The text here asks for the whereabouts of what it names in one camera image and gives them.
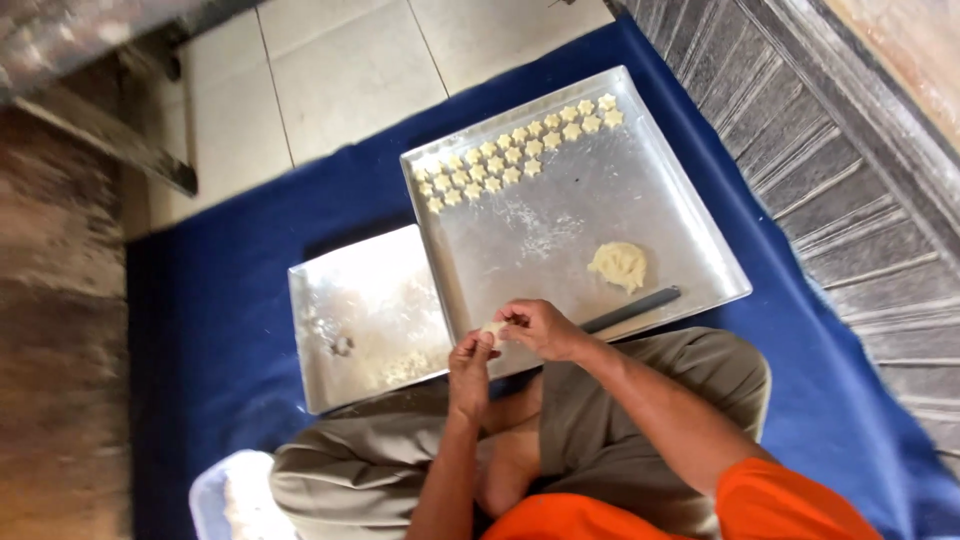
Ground blue floor mat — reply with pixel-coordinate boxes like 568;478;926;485
126;11;960;540

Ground person's right hand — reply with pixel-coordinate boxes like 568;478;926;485
492;298;588;363

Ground lump of cookie dough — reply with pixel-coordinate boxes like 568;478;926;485
586;240;648;295

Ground large metal baking tray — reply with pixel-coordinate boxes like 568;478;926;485
399;65;753;381

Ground dark grey rolling stick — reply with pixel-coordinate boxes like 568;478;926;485
579;285;682;336

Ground orange shirt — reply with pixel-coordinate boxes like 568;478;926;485
480;457;886;540

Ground person's left hand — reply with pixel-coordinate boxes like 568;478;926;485
447;330;502;421

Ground rows of star-shaped dough cookies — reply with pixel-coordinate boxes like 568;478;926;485
411;93;626;215

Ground wooden furniture frame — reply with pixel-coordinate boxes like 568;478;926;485
0;0;260;198

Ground small metal baking tray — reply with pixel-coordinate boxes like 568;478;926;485
288;223;456;416

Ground grey wooden door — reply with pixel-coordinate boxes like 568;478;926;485
607;0;960;481

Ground khaki shorts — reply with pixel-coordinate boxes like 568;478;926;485
268;327;773;540

